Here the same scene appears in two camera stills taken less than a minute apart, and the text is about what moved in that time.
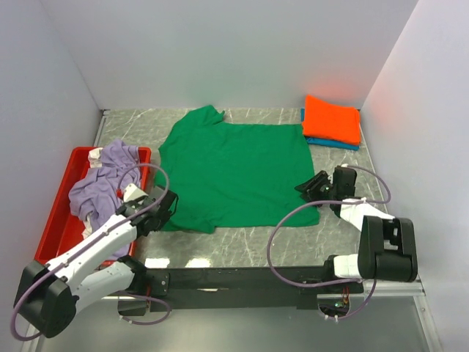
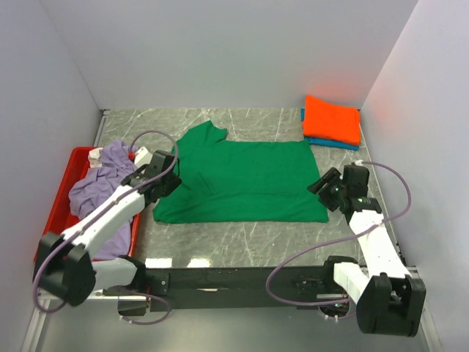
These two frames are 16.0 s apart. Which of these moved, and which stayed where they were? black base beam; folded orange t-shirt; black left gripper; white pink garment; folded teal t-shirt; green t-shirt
Moved: black left gripper; green t-shirt
Stayed: black base beam; white pink garment; folded teal t-shirt; folded orange t-shirt
